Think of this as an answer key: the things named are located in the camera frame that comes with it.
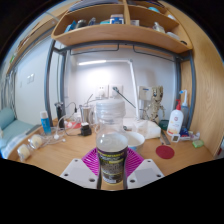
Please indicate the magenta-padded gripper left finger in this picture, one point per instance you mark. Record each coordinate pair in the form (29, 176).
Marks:
(75, 171)

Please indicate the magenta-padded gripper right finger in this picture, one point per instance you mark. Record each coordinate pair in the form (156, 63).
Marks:
(146, 171)

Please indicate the clear bottle with dark label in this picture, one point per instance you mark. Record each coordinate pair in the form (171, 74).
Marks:
(112, 146)

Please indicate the flat round red coaster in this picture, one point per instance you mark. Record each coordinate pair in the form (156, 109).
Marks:
(165, 152)

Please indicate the metal ruler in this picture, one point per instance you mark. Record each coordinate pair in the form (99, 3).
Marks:
(165, 137)

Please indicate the black charger block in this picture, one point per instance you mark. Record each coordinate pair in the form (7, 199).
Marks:
(85, 129)

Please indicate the small white thermometer clock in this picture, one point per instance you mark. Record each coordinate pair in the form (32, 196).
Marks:
(175, 138)

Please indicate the wrapped round bun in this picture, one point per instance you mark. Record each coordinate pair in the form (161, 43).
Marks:
(24, 152)
(36, 141)

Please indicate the small blue package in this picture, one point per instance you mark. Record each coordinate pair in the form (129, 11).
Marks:
(184, 132)

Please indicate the blue and white tube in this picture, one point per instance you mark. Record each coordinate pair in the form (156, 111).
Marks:
(45, 124)

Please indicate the white pump bottle red pump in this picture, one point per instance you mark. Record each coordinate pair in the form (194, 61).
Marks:
(175, 121)

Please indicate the metal cup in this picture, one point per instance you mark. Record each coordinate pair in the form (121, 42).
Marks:
(86, 114)

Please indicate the black electric shaver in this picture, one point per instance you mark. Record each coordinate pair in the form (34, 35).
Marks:
(60, 115)

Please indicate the white and pink pack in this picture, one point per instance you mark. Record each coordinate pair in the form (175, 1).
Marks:
(194, 136)

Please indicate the light teal bed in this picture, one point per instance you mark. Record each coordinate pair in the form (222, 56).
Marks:
(11, 128)

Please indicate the white desk lamp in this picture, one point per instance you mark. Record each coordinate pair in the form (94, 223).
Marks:
(134, 83)

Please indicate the wooden shelf unit with items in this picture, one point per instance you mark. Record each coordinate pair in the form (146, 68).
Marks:
(123, 33)

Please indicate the white card on wall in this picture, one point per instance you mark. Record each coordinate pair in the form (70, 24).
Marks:
(144, 93)

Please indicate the white wall outlet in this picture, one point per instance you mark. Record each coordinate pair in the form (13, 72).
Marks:
(101, 91)
(118, 92)

